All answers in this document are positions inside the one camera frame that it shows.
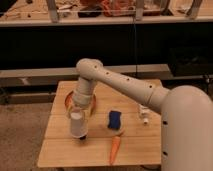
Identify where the wooden table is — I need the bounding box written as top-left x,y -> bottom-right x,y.
38,81 -> 161,168

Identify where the orange plate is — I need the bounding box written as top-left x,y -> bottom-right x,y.
64,92 -> 96,117

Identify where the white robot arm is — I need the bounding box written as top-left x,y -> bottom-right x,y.
73,58 -> 213,171

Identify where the black box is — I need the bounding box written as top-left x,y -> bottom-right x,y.
168,46 -> 213,76

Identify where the black eraser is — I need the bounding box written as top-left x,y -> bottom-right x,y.
79,135 -> 87,140

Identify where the white bottle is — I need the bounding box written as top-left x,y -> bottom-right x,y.
139,105 -> 149,125

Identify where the orange carrot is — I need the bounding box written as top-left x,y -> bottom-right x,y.
109,132 -> 123,165

